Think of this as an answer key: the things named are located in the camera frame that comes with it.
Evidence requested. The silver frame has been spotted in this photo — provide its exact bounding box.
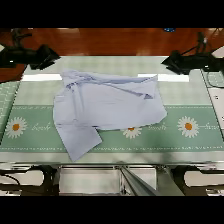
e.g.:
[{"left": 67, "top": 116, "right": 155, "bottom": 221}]
[{"left": 0, "top": 161, "right": 224, "bottom": 197}]

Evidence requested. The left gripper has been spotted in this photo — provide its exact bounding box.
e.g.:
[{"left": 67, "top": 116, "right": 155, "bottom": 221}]
[{"left": 30, "top": 44, "right": 62, "bottom": 71}]

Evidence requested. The light blue shirt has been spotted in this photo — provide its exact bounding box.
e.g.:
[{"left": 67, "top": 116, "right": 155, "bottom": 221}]
[{"left": 52, "top": 68, "right": 168, "bottom": 163}]

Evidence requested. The black cable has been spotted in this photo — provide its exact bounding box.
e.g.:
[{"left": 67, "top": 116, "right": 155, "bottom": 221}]
[{"left": 205, "top": 69, "right": 224, "bottom": 90}]

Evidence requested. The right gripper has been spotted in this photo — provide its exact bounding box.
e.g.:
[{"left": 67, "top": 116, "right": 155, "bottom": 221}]
[{"left": 161, "top": 49, "right": 192, "bottom": 76}]

